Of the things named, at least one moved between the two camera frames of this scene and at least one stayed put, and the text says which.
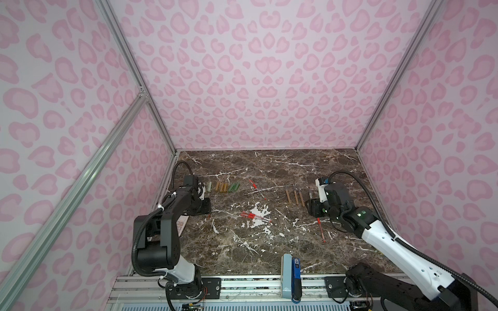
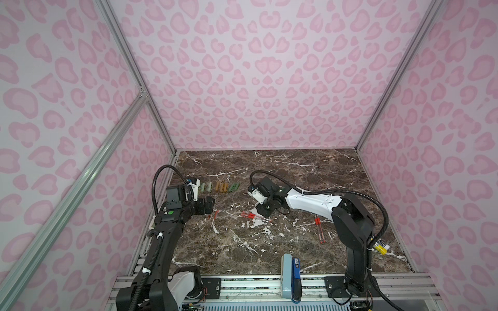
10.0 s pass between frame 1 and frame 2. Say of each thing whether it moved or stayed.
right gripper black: moved
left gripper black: stayed
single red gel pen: stayed
